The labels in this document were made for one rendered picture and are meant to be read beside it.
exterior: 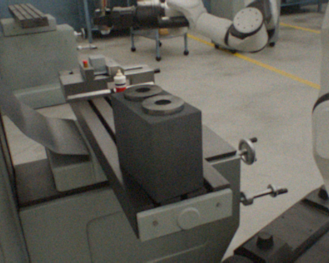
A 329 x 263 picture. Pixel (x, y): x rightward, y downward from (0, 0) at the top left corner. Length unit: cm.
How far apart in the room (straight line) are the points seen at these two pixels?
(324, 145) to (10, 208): 90
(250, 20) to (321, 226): 69
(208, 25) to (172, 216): 60
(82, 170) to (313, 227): 76
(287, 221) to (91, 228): 66
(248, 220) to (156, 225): 154
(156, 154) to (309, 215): 77
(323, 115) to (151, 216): 50
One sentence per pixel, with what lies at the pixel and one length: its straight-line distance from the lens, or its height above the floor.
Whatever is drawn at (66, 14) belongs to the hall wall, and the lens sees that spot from 791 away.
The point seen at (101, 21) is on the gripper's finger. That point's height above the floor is 124.
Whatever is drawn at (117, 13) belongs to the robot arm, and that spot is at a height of 126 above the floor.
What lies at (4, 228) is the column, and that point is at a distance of 132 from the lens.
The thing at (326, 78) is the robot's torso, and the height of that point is 111.
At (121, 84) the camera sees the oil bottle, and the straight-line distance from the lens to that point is 146.
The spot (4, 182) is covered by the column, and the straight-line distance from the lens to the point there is 128.
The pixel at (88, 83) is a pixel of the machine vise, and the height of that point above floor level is 100.
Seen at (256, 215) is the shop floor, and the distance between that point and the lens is 244.
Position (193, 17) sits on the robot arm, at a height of 124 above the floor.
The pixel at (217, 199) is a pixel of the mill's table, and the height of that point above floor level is 92.
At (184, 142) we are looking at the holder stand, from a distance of 84.
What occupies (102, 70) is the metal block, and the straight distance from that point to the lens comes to 155.
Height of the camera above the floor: 144
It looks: 24 degrees down
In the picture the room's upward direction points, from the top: 4 degrees counter-clockwise
